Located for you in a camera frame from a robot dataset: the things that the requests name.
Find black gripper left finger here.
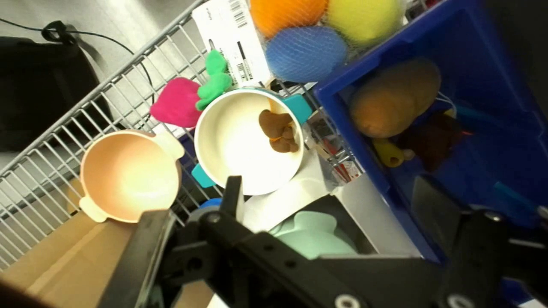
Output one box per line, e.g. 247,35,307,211
100,175,254,308

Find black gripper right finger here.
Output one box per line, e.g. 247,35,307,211
411,174,512,308

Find brown bread-shaped plush doll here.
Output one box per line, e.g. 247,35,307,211
348,59,444,141

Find white open carton box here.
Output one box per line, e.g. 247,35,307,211
242,153,425,264

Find blue plastic storage box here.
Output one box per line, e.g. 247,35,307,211
312,0,548,271

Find white bowl with teal base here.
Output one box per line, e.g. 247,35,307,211
191,88,316,197

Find dark red toy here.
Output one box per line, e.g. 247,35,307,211
399,114,473,174

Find small yellow toy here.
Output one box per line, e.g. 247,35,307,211
370,138,417,170

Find small brown toy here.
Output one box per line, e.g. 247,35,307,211
257,109,302,155

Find green silicone lid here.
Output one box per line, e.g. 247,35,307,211
268,211,358,263

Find pink plush toy green leaves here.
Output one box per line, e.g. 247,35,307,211
149,50,235,131

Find blue ball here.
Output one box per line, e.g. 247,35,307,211
264,25,350,85

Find orange ball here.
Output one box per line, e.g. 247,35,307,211
249,0,331,40

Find yellow ball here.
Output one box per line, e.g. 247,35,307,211
324,0,406,49

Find black backpack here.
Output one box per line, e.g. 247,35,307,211
0,37,110,155

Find pink bowl with handles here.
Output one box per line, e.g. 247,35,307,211
78,129,187,227

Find metal wire shelf rack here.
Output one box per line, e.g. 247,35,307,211
0,0,367,271

